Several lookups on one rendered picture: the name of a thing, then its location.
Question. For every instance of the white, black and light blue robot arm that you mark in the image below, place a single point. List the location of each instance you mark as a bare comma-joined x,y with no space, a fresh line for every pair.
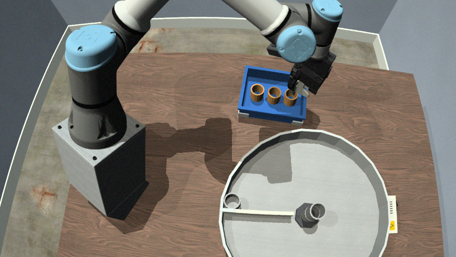
297,31

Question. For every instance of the bronze bushing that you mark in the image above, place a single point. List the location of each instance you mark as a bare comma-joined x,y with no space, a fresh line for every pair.
271,99
257,88
290,102

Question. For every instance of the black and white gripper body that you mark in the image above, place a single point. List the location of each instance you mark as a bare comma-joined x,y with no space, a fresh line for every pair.
314,73

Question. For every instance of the blue crate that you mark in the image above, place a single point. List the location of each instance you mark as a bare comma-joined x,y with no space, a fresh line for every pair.
264,110

